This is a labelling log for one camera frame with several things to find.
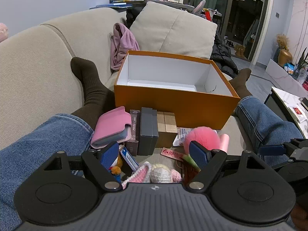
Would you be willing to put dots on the pink cloth garment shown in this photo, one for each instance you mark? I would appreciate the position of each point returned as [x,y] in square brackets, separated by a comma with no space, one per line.
[125,43]

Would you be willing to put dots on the small plush doll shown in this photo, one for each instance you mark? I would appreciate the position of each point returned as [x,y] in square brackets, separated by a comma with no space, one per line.
[116,170]

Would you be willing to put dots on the brown kraft box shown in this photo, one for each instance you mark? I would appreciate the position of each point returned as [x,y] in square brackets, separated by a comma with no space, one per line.
[167,130]

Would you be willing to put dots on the red white packet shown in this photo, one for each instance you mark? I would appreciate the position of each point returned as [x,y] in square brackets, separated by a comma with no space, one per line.
[298,114]

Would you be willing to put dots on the beige sofa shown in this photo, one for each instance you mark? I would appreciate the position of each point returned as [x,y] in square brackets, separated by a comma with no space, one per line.
[36,65]

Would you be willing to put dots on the beige cushion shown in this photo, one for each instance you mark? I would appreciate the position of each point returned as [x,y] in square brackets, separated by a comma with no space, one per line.
[173,28]

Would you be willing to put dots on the white label packet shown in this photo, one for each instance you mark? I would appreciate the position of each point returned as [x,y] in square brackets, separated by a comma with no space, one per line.
[180,136]

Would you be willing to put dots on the red cutout bookmark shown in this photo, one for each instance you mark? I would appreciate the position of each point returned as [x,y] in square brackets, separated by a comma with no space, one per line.
[172,153]

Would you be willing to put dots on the blue folder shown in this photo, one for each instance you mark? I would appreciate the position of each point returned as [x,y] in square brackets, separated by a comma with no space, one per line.
[113,5]

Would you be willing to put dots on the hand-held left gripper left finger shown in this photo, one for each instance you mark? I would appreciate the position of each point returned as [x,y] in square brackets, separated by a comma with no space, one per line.
[109,154]

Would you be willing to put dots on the green potted plant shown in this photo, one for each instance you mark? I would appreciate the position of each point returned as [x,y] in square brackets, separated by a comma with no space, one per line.
[302,62]

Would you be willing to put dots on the blue white tag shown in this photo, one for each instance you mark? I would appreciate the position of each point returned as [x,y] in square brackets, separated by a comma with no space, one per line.
[130,160]

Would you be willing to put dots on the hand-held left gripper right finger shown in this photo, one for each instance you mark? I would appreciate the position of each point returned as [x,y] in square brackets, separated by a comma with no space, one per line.
[198,155]

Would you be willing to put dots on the crochet bunny toy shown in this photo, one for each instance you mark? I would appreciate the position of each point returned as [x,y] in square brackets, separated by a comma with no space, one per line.
[158,174]

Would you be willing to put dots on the white low cabinet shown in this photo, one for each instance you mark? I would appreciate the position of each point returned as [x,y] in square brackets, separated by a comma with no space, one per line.
[279,73]

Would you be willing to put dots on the dark brown card box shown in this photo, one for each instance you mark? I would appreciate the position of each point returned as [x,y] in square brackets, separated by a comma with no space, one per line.
[134,130]

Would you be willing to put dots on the black down jacket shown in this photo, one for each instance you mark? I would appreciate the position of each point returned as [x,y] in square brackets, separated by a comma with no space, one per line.
[222,57]

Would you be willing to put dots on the gold vase with dried flowers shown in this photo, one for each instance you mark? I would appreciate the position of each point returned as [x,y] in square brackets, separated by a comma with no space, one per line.
[285,56]

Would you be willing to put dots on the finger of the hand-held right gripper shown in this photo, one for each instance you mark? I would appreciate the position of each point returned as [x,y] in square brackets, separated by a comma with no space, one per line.
[272,148]

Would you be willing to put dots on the grey box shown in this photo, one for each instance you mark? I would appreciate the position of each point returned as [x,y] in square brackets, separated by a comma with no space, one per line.
[146,132]

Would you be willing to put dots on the brown boots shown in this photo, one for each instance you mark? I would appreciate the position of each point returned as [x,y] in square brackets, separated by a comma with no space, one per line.
[240,51]

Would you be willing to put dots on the pink fluffy pompom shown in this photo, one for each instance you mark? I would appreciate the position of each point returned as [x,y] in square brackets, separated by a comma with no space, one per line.
[204,137]

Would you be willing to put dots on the pink card holder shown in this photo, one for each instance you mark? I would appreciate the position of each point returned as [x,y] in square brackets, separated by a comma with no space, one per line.
[110,127]

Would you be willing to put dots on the person's leg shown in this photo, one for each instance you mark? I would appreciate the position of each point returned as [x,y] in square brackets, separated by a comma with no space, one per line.
[36,149]
[259,120]

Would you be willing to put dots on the person's right leg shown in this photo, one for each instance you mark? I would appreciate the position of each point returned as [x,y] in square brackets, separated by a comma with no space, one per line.
[259,120]

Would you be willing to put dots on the pink fluffy ball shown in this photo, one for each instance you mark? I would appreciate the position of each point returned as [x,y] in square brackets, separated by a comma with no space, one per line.
[3,32]

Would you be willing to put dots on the orange cardboard box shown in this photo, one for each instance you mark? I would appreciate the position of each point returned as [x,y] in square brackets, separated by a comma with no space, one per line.
[168,105]

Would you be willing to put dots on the person's left leg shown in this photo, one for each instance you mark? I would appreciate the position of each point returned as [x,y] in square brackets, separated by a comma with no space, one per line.
[36,149]

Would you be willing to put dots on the white marble coffee table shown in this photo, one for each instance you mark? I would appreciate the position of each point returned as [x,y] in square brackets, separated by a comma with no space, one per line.
[286,101]

